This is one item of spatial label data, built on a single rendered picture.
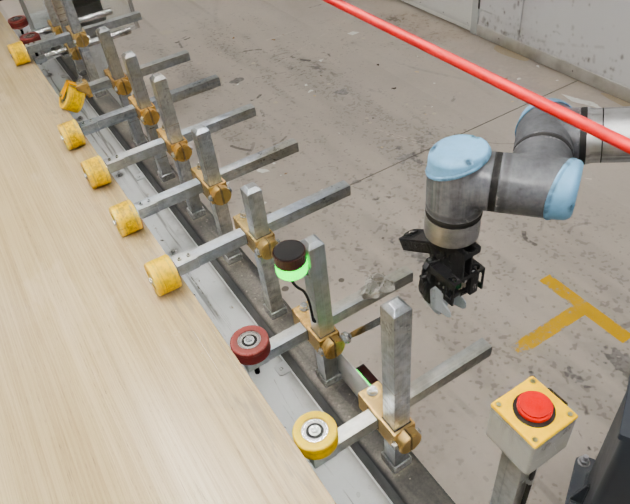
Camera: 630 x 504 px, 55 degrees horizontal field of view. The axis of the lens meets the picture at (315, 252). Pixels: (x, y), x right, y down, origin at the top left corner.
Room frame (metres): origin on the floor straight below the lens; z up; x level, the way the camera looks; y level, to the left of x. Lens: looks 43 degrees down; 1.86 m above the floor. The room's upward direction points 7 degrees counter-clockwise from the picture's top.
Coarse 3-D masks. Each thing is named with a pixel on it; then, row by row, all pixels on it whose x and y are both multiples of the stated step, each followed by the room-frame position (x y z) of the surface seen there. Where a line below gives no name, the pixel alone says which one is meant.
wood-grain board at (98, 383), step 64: (0, 64) 2.33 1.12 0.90; (0, 128) 1.82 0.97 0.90; (0, 192) 1.45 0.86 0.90; (64, 192) 1.41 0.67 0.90; (0, 256) 1.16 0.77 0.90; (64, 256) 1.13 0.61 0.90; (128, 256) 1.10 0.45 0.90; (0, 320) 0.94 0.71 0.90; (64, 320) 0.92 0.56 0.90; (128, 320) 0.89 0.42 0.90; (192, 320) 0.87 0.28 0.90; (0, 384) 0.77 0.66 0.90; (64, 384) 0.74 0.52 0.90; (128, 384) 0.73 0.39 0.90; (192, 384) 0.71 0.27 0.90; (0, 448) 0.62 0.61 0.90; (64, 448) 0.60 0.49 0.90; (128, 448) 0.59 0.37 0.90; (192, 448) 0.57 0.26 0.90; (256, 448) 0.55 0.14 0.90
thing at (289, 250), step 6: (288, 240) 0.83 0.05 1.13; (276, 246) 0.82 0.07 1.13; (282, 246) 0.82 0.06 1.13; (288, 246) 0.82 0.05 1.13; (294, 246) 0.81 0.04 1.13; (300, 246) 0.81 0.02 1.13; (276, 252) 0.80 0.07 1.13; (282, 252) 0.80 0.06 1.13; (288, 252) 0.80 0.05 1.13; (294, 252) 0.80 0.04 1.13; (300, 252) 0.80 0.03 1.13; (282, 258) 0.79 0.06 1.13; (288, 258) 0.78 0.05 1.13; (294, 258) 0.78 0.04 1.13; (282, 270) 0.78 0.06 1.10; (294, 270) 0.78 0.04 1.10; (294, 282) 0.80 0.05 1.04; (300, 288) 0.81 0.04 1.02; (306, 294) 0.81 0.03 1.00; (312, 312) 0.81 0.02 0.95; (312, 318) 0.81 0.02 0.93
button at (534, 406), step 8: (528, 392) 0.39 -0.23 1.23; (536, 392) 0.39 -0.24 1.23; (520, 400) 0.38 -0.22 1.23; (528, 400) 0.38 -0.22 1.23; (536, 400) 0.38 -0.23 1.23; (544, 400) 0.38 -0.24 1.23; (520, 408) 0.37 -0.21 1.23; (528, 408) 0.37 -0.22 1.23; (536, 408) 0.37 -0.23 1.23; (544, 408) 0.37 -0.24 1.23; (552, 408) 0.37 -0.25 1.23; (528, 416) 0.36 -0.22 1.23; (536, 416) 0.36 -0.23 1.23; (544, 416) 0.36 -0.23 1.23
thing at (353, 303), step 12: (384, 276) 0.97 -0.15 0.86; (396, 276) 0.96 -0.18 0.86; (408, 276) 0.96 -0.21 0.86; (396, 288) 0.95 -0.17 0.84; (348, 300) 0.91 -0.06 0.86; (360, 300) 0.90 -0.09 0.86; (372, 300) 0.92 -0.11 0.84; (336, 312) 0.88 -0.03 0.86; (348, 312) 0.89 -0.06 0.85; (300, 324) 0.86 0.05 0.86; (276, 336) 0.83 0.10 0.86; (288, 336) 0.83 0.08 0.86; (300, 336) 0.83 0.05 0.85; (276, 348) 0.80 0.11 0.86; (288, 348) 0.82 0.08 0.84; (264, 360) 0.79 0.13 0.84
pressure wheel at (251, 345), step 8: (240, 328) 0.83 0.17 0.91; (248, 328) 0.82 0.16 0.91; (256, 328) 0.82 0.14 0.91; (232, 336) 0.81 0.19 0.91; (240, 336) 0.81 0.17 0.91; (248, 336) 0.80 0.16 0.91; (256, 336) 0.80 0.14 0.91; (264, 336) 0.80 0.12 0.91; (232, 344) 0.79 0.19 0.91; (240, 344) 0.79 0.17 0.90; (248, 344) 0.78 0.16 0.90; (256, 344) 0.78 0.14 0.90; (264, 344) 0.78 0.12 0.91; (240, 352) 0.76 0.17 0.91; (248, 352) 0.76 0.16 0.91; (256, 352) 0.76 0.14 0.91; (264, 352) 0.77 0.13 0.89; (240, 360) 0.76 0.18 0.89; (248, 360) 0.75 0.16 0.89; (256, 360) 0.76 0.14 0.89
